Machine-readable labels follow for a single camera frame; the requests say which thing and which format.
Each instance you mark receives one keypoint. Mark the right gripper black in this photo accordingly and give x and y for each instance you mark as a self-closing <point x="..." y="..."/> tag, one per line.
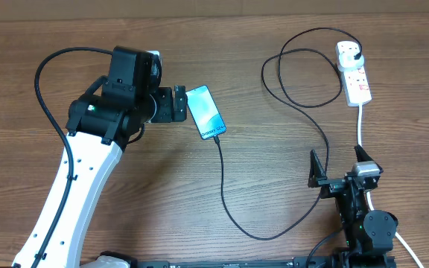
<point x="316" y="173"/>

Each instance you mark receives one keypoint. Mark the white USB charger plug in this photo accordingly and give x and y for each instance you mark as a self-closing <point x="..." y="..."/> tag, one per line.
<point x="347" y="62"/>

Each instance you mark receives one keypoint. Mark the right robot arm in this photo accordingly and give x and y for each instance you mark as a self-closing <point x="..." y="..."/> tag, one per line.
<point x="369" y="233"/>

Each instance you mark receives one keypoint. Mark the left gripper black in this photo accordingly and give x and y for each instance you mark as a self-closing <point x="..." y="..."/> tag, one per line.
<point x="165" y="112"/>

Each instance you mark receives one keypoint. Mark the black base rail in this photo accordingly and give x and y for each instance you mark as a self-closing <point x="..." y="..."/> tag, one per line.
<point x="114" y="259"/>

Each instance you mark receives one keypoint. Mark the white power strip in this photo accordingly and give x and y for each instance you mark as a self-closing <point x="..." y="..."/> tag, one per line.
<point x="355" y="83"/>

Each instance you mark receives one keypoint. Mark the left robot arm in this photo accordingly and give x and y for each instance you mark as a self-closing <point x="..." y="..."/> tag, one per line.
<point x="112" y="113"/>

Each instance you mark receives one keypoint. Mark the Samsung Galaxy smartphone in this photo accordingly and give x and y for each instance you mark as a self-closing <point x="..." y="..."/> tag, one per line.
<point x="205" y="113"/>

